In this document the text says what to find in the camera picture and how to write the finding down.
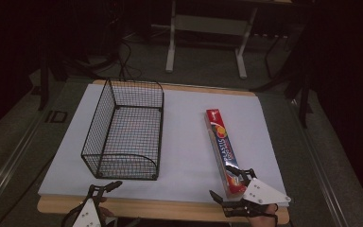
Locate white table cover sheet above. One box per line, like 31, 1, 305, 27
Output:
38, 82, 289, 208

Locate red and blue wrap box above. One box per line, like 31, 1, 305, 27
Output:
204, 108, 249, 200

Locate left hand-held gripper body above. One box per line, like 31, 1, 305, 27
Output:
60, 188, 108, 227

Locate white metal desk frame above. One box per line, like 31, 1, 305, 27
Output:
164, 0, 259, 80

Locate metal floor rail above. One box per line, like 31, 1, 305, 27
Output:
290, 99, 352, 227
0, 107, 46, 211

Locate black floor bracket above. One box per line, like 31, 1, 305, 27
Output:
44, 110, 68, 124

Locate person's left hand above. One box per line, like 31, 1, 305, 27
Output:
96, 197, 116, 219

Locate black floor cables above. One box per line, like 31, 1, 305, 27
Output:
114, 39, 144, 80

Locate black wire basket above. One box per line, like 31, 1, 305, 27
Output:
80, 78, 165, 182

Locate black metal stand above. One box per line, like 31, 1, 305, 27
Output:
297, 70, 314, 130

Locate person's right hand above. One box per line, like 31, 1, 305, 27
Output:
254, 203, 280, 227

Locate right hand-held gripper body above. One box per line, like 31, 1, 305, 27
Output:
221, 168, 292, 218

